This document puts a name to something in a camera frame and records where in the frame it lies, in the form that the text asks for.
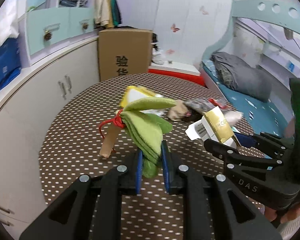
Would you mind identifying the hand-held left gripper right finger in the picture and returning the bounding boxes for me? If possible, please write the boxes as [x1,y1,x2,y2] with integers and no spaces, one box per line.
[161,141,283,240]

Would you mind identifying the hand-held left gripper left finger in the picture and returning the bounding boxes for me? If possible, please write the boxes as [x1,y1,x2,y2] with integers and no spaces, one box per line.
[19,150,144,240]

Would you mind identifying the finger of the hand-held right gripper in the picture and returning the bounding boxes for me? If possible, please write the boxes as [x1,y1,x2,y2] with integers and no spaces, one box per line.
[236,131,295,156]
[204,139,283,171]

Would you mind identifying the gold and white small box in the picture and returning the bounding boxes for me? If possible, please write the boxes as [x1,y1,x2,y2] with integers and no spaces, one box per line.
[185,106,242,148]

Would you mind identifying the green felt bundle with stick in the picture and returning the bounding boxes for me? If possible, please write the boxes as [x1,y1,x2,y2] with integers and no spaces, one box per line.
[99,97,177,178]

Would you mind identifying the person's right hand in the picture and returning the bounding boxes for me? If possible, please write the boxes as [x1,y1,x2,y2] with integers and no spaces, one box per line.
[264,201,300,224]

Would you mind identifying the teal patterned mattress sheet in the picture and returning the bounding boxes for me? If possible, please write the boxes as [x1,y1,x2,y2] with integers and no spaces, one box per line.
[202,62,296,142]

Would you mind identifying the red and silver wrapper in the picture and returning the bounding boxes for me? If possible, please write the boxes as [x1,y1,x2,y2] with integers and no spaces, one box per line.
[184,97,230,111]

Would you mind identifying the grey duvet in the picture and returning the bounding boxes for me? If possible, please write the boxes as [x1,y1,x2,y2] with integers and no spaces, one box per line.
[210,52,272,103]

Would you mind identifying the brown polka dot tablecloth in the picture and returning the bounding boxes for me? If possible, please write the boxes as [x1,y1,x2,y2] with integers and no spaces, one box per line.
[39,72,273,240]

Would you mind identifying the blue plaid pillow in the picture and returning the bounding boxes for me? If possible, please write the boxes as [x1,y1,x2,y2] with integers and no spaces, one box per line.
[202,60,219,78]

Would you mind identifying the red box with white lid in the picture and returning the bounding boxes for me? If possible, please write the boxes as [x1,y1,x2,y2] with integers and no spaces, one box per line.
[148,64,206,87]

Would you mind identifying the small white plastic bag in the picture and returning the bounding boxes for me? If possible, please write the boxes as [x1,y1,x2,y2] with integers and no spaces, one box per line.
[151,47,166,65]

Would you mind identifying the brown cardboard box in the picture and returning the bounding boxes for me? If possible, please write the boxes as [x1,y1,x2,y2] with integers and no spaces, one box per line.
[98,29,153,82]

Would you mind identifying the white low cabinet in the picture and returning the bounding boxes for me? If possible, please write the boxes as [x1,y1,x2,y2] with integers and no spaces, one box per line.
[0,39,100,230]

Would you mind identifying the white wardrobe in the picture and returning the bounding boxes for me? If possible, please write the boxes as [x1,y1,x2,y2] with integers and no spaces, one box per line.
[115,0,240,65]

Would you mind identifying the mint green drawer cabinet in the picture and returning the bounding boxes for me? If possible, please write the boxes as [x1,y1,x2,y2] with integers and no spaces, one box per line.
[17,6,95,67]

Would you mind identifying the green hanging jacket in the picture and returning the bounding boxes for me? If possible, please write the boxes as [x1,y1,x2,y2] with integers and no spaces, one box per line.
[110,0,122,27]

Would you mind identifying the blue shopping bag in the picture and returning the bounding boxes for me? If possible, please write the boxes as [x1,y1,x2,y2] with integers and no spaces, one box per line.
[0,37,22,95]

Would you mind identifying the cream hanging jacket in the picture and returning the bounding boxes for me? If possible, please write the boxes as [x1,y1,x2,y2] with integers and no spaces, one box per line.
[94,0,114,28]

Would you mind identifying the white printed plastic bag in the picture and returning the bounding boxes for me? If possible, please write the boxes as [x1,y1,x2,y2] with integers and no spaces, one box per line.
[0,17,19,51]

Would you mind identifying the teal bunk bed frame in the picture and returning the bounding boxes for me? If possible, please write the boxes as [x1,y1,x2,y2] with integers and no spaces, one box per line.
[199,0,300,93]

